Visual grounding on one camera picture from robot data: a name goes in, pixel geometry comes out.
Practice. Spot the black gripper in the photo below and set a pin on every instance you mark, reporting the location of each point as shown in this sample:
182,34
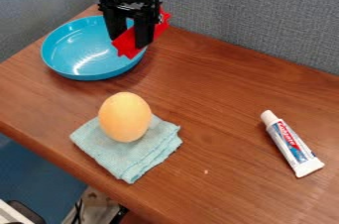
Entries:
140,10

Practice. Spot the red rectangular block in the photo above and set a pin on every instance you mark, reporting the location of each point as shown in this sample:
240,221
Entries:
128,44

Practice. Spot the blue plate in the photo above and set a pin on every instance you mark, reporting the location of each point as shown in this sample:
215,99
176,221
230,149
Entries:
79,53

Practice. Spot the orange egg-shaped object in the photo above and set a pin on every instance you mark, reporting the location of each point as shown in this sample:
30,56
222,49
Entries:
124,117

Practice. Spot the grey object under table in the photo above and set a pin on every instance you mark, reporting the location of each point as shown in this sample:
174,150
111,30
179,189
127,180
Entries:
99,207

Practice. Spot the light blue folded cloth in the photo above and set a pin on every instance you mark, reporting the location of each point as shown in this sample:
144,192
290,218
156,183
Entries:
128,160

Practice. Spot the white toothpaste tube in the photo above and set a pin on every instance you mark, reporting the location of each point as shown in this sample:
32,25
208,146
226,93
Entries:
300,158

